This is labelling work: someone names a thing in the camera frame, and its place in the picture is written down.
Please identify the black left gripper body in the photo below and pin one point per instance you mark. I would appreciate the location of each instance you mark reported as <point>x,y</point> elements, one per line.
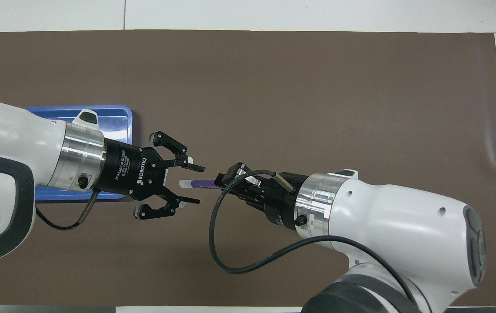
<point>130,171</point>

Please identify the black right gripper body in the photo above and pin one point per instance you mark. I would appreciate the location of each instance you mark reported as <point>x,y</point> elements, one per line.
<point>280,195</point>

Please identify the purple marker pen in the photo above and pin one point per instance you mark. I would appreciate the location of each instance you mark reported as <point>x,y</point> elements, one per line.
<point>198,184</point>

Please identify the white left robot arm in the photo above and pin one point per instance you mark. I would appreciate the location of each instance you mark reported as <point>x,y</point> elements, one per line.
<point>13,143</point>

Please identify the blue plastic tray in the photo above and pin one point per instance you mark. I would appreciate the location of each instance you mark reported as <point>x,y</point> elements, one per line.
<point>117,119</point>

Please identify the brown table mat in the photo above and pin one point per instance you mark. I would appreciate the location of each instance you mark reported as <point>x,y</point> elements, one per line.
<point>274,87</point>

